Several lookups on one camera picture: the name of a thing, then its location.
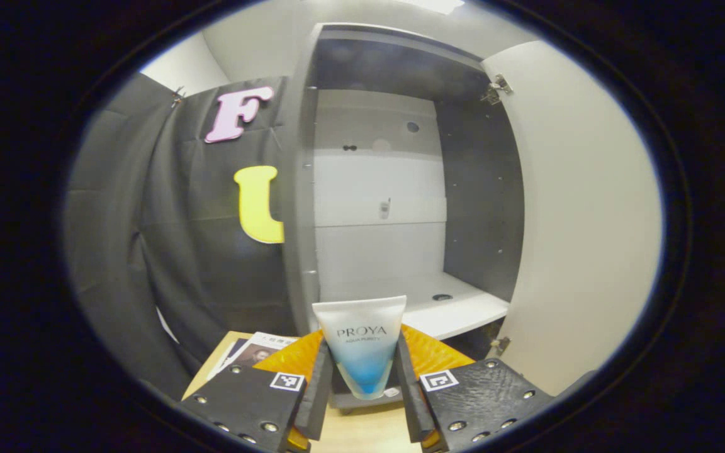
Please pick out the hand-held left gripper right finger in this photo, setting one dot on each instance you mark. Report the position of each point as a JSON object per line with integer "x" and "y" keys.
{"x": 408, "y": 402}

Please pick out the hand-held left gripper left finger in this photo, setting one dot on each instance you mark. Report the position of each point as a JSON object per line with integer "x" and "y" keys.
{"x": 318, "y": 390}

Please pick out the blue and white bottle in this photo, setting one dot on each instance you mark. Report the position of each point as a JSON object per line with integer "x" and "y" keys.
{"x": 362, "y": 352}

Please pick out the gray cabinet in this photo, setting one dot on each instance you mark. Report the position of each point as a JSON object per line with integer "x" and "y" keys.
{"x": 375, "y": 251}

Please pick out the light gray cabinet door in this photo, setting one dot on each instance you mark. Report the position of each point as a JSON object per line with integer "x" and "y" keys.
{"x": 589, "y": 220}

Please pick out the metal door hinge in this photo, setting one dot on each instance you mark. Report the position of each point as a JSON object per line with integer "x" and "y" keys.
{"x": 496, "y": 89}
{"x": 501, "y": 345}

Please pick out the white book with dark photo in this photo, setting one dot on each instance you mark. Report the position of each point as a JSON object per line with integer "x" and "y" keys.
{"x": 255, "y": 355}

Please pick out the blue cover book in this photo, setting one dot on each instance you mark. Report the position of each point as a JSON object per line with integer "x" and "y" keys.
{"x": 235, "y": 350}

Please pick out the black backdrop cloth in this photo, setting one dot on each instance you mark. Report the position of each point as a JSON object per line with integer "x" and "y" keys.
{"x": 123, "y": 251}

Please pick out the wide ceiling light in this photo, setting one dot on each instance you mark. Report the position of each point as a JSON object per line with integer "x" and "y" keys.
{"x": 435, "y": 5}

